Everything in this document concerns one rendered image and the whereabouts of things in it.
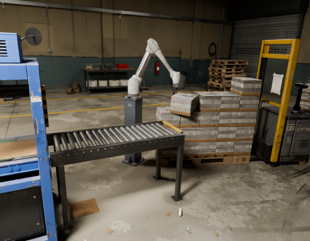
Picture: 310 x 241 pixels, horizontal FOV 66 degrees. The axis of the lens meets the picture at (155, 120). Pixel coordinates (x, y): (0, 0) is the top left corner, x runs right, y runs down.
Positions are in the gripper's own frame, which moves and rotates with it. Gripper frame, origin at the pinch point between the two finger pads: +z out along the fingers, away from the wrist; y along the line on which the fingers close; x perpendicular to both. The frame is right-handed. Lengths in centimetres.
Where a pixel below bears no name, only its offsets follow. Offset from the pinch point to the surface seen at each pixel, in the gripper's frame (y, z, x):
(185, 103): -33.3, -4.7, -8.5
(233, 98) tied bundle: -18, -14, -82
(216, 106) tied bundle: -18, -1, -59
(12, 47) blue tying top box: -148, -60, 155
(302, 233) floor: -166, 85, -105
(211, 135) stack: -19, 43, -59
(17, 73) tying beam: -164, -45, 146
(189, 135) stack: -19, 45, -26
